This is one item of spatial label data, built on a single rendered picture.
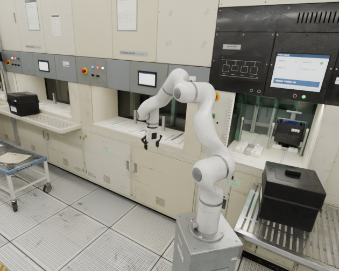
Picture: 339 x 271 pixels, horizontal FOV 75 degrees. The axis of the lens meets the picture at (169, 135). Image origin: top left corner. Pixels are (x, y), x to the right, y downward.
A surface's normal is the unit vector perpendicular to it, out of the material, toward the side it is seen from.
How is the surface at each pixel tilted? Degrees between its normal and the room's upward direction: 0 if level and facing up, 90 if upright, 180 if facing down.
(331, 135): 90
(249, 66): 90
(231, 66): 90
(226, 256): 90
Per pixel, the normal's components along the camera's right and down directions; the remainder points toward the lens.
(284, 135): -0.49, 0.27
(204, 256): 0.25, 0.34
